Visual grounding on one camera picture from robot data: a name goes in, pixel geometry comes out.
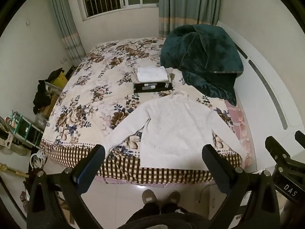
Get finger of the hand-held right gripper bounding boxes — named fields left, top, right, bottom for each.
left=265, top=136, right=305, bottom=172
left=295, top=130, right=305, bottom=149

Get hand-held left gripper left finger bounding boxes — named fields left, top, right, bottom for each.
left=26, top=144, right=106, bottom=229

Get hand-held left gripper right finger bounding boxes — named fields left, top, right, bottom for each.
left=202, top=144, right=280, bottom=229

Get white knit sweater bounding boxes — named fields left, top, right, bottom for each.
left=105, top=91, right=248, bottom=171

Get pink floral sheet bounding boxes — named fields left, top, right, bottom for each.
left=224, top=100, right=253, bottom=167

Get grey slipper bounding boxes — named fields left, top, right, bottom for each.
left=167, top=190, right=181, bottom=206

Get white curved headboard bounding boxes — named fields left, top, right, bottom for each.
left=216, top=20, right=298, bottom=172

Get person's feet in shoes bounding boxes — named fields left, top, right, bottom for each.
left=142, top=189, right=158, bottom=206

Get straw broom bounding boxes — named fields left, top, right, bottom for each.
left=0, top=163, right=29, bottom=178

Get brown cardboard box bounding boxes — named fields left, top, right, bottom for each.
left=39, top=94, right=59, bottom=118

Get green rack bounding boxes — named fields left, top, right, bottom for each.
left=8, top=111, right=44, bottom=148

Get floral bed blanket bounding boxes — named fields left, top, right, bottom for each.
left=39, top=37, right=253, bottom=185

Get white storage bin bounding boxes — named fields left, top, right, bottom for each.
left=45, top=82, right=63, bottom=96

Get yellow box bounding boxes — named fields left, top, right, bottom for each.
left=51, top=73, right=68, bottom=91

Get folded black striped garment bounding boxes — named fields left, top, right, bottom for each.
left=133, top=82, right=174, bottom=94

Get black bag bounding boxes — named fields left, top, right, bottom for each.
left=48, top=68, right=63, bottom=81

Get folded beige garment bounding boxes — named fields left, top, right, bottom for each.
left=132, top=67, right=174, bottom=84

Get dark green plush blanket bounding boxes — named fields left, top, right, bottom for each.
left=160, top=24, right=244, bottom=106

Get folded white cloth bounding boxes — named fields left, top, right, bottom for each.
left=137, top=66, right=168, bottom=83

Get narrow blue-grey curtain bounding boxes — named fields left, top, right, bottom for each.
left=46, top=0, right=86, bottom=67

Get wide blue-grey curtain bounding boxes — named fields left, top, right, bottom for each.
left=158, top=0, right=222, bottom=39

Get white coiled cable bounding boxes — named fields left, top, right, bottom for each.
left=30, top=150, right=47, bottom=169

